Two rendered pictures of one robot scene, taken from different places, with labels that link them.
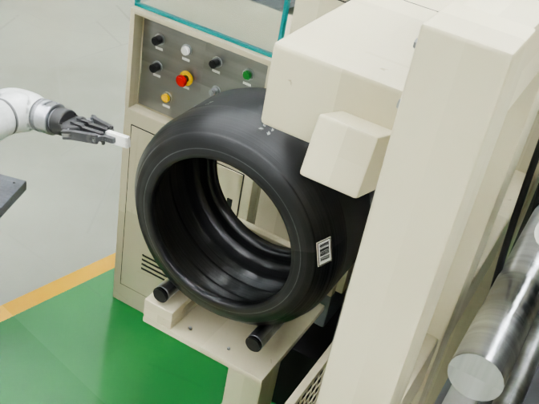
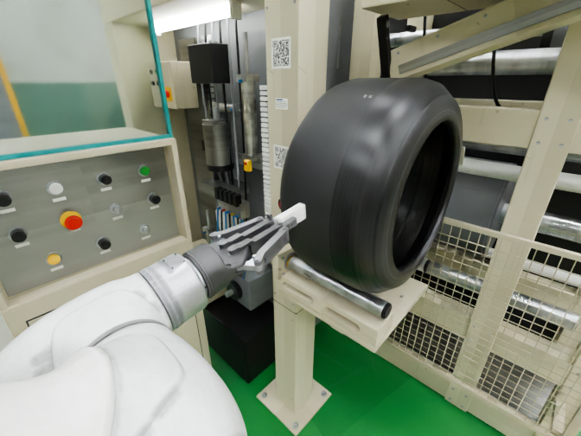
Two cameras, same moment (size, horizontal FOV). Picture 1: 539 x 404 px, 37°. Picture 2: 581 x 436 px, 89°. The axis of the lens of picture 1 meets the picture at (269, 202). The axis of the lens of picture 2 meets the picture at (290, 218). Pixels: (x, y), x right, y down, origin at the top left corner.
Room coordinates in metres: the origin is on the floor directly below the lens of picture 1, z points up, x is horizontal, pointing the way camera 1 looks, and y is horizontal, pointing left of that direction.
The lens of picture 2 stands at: (1.58, 0.88, 1.44)
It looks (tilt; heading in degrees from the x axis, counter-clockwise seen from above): 25 degrees down; 290
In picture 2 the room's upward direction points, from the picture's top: straight up
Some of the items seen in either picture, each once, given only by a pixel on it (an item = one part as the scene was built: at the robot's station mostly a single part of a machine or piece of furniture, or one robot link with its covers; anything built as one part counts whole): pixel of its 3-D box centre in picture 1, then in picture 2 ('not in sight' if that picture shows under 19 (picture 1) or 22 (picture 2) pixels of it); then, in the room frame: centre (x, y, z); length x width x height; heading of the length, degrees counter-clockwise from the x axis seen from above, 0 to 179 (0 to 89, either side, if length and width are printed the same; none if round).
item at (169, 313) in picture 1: (196, 280); (330, 299); (1.70, 0.16, 0.83); 0.36 x 0.09 x 0.06; 156
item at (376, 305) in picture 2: (197, 263); (333, 283); (1.70, 0.16, 0.90); 0.35 x 0.05 x 0.05; 156
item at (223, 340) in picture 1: (237, 312); (354, 288); (1.65, 0.03, 0.80); 0.37 x 0.36 x 0.02; 66
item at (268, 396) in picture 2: not in sight; (294, 394); (1.89, -0.05, 0.01); 0.27 x 0.27 x 0.02; 66
